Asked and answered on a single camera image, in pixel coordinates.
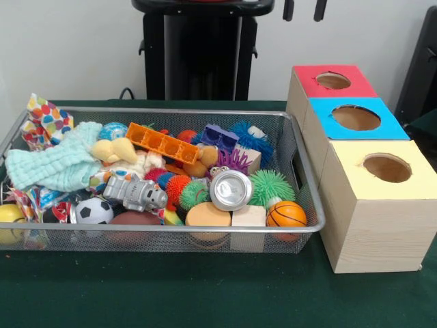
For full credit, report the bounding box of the wooden box with three holes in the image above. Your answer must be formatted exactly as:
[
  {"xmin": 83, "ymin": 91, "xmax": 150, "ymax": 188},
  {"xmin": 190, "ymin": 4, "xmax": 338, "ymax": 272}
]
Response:
[{"xmin": 285, "ymin": 64, "xmax": 437, "ymax": 274}]

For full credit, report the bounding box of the black flat panel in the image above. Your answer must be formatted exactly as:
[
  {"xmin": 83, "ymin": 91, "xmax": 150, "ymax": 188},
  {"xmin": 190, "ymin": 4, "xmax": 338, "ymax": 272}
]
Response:
[{"xmin": 395, "ymin": 5, "xmax": 437, "ymax": 126}]

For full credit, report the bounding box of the neighbouring green table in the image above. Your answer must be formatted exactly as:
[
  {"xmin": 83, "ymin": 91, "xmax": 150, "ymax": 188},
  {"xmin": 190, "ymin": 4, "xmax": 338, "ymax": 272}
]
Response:
[{"xmin": 406, "ymin": 108, "xmax": 437, "ymax": 141}]

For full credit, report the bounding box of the green spiky ball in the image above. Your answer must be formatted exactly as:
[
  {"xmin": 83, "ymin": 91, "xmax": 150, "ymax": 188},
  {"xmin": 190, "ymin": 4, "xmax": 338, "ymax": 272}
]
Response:
[{"xmin": 248, "ymin": 169, "xmax": 296, "ymax": 209}]

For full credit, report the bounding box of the orange plastic building block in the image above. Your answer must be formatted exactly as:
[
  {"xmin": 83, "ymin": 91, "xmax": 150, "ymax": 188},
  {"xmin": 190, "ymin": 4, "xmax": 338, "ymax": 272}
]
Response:
[{"xmin": 125, "ymin": 122, "xmax": 201, "ymax": 167}]

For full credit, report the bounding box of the crushed silver can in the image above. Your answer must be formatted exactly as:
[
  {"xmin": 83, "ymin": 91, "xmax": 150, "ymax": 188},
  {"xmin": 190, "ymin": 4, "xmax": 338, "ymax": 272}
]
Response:
[{"xmin": 209, "ymin": 169, "xmax": 254, "ymax": 212}]

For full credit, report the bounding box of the orange toy basketball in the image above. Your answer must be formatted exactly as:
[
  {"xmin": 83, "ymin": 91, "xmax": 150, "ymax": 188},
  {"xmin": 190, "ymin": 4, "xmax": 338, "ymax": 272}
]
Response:
[{"xmin": 266, "ymin": 200, "xmax": 308, "ymax": 228}]

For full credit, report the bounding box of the plain wooden cube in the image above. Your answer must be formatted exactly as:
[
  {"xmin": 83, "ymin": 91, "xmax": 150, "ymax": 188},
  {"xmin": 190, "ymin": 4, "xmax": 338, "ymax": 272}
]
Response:
[{"xmin": 231, "ymin": 206, "xmax": 268, "ymax": 228}]

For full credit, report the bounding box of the orange foam disc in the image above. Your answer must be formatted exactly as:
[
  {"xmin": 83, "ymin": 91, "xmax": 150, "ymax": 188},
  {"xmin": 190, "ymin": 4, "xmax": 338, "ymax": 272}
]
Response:
[{"xmin": 185, "ymin": 202, "xmax": 233, "ymax": 228}]

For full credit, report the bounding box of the silver toy robot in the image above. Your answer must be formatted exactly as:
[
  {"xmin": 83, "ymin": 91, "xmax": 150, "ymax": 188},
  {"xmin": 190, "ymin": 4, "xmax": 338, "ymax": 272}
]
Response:
[{"xmin": 102, "ymin": 172, "xmax": 169, "ymax": 213}]

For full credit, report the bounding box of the brown toy football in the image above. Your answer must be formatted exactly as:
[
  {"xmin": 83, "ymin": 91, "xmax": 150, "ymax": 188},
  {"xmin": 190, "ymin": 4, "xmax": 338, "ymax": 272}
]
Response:
[{"xmin": 108, "ymin": 210, "xmax": 162, "ymax": 226}]

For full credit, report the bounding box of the mint green knitted cloth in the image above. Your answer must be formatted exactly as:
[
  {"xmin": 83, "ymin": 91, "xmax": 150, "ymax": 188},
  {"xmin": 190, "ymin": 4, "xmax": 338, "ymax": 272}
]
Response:
[{"xmin": 4, "ymin": 122, "xmax": 103, "ymax": 192}]

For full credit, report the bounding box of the black and white soccer ball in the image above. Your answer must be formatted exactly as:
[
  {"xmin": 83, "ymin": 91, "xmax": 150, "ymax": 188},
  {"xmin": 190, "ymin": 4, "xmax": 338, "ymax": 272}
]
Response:
[{"xmin": 74, "ymin": 197, "xmax": 114, "ymax": 225}]

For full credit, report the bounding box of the dark green tablecloth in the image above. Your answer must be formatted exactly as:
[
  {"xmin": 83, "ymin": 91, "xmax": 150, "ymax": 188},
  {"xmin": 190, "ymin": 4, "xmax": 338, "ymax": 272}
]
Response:
[{"xmin": 0, "ymin": 98, "xmax": 437, "ymax": 328}]

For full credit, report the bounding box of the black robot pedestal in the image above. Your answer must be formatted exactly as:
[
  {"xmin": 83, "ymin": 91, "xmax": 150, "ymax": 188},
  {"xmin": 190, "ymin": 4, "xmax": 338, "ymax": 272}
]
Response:
[{"xmin": 131, "ymin": 0, "xmax": 276, "ymax": 101}]

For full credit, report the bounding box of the black cable behind table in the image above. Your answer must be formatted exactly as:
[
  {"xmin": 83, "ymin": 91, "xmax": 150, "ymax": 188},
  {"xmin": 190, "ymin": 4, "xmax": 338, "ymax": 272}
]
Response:
[{"xmin": 119, "ymin": 87, "xmax": 141, "ymax": 101}]

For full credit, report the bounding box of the silver wire mesh bin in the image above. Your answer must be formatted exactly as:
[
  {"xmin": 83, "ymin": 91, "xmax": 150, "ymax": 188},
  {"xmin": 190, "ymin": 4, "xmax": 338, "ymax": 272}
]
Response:
[{"xmin": 0, "ymin": 106, "xmax": 326, "ymax": 254}]

